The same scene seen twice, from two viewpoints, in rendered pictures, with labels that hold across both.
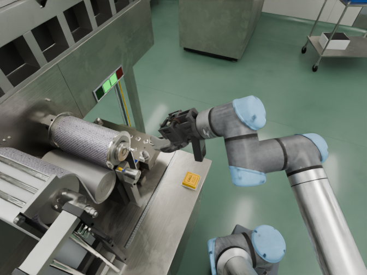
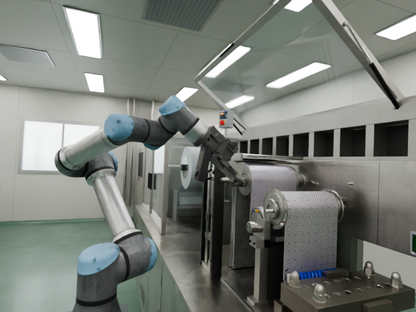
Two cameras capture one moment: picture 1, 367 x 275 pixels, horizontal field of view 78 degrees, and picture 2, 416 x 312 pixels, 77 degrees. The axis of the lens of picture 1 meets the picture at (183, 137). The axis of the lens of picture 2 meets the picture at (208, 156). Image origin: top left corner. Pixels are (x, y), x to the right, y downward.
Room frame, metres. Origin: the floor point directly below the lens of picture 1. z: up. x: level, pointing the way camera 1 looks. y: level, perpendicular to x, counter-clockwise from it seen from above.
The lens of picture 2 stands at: (1.02, -0.61, 1.41)
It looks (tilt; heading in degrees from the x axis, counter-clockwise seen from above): 1 degrees up; 137
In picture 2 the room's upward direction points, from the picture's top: 2 degrees clockwise
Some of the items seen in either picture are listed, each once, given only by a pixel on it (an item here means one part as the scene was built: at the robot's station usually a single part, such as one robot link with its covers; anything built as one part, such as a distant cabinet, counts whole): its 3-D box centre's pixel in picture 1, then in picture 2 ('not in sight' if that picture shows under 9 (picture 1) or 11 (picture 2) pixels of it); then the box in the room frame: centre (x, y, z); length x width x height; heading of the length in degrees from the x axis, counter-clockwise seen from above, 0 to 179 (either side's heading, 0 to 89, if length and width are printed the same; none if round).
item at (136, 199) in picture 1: (132, 186); (258, 260); (0.44, 0.21, 1.05); 0.06 x 0.05 x 0.31; 68
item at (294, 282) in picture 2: (144, 154); (294, 278); (0.61, 0.18, 1.05); 0.04 x 0.04 x 0.04
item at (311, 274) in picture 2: not in sight; (316, 275); (0.62, 0.32, 1.03); 0.21 x 0.04 x 0.03; 68
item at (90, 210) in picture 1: (87, 210); (226, 179); (0.23, 0.26, 1.34); 0.06 x 0.03 x 0.03; 68
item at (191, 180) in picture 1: (191, 179); not in sight; (0.55, -0.04, 0.91); 0.07 x 0.07 x 0.02; 68
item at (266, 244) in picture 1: (262, 246); (100, 268); (0.21, -0.28, 1.07); 0.13 x 0.12 x 0.14; 101
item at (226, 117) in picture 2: not in sight; (225, 119); (0.00, 0.47, 1.66); 0.07 x 0.07 x 0.10; 4
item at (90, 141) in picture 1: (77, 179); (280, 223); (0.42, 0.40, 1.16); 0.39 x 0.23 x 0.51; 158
